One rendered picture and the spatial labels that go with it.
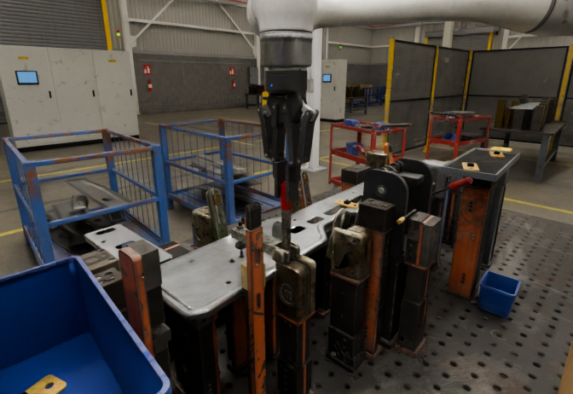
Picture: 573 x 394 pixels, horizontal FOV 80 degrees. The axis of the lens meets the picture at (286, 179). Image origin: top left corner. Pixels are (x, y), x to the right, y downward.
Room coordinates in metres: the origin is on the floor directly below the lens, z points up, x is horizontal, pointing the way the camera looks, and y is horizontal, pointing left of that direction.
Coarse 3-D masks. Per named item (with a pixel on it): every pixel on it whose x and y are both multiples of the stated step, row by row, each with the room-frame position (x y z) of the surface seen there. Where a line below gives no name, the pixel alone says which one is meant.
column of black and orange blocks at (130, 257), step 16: (144, 240) 0.41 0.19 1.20; (128, 256) 0.37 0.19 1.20; (144, 256) 0.37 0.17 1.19; (128, 272) 0.37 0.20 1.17; (144, 272) 0.37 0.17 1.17; (160, 272) 0.39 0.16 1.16; (128, 288) 0.38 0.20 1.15; (144, 288) 0.37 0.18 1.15; (160, 288) 0.38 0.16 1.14; (128, 304) 0.38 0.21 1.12; (144, 304) 0.37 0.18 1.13; (160, 304) 0.38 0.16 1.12; (144, 320) 0.36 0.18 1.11; (160, 320) 0.38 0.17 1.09; (144, 336) 0.36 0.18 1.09; (160, 336) 0.37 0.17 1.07; (160, 352) 0.38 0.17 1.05
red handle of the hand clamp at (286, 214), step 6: (282, 186) 0.62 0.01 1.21; (282, 192) 0.62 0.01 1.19; (282, 198) 0.62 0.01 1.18; (282, 204) 0.62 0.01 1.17; (288, 204) 0.62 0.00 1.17; (282, 210) 0.62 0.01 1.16; (288, 210) 0.62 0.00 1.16; (282, 216) 0.62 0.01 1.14; (288, 216) 0.62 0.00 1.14; (282, 222) 0.62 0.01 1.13; (288, 222) 0.62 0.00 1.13; (282, 228) 0.62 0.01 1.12; (288, 228) 0.62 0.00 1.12; (282, 234) 0.62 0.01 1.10; (288, 234) 0.62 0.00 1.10; (282, 240) 0.62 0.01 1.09; (288, 240) 0.62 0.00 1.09; (282, 246) 0.62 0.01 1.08; (288, 246) 0.62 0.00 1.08
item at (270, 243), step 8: (240, 224) 0.72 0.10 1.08; (232, 232) 0.71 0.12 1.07; (240, 232) 0.70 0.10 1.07; (240, 240) 0.69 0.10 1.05; (264, 240) 0.66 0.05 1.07; (272, 240) 0.66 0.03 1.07; (280, 240) 0.66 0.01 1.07; (240, 248) 0.71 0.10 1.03; (264, 248) 0.64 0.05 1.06; (272, 248) 0.63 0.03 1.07; (280, 248) 0.62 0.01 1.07; (296, 248) 0.62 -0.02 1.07; (288, 256) 0.60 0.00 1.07; (296, 256) 0.62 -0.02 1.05
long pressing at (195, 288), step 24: (360, 192) 1.19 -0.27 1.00; (312, 216) 0.97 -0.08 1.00; (312, 240) 0.80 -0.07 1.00; (168, 264) 0.68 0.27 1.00; (192, 264) 0.68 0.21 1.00; (216, 264) 0.68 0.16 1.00; (168, 288) 0.59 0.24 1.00; (192, 288) 0.59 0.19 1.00; (216, 288) 0.59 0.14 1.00; (240, 288) 0.59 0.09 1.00; (192, 312) 0.52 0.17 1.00; (216, 312) 0.53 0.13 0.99
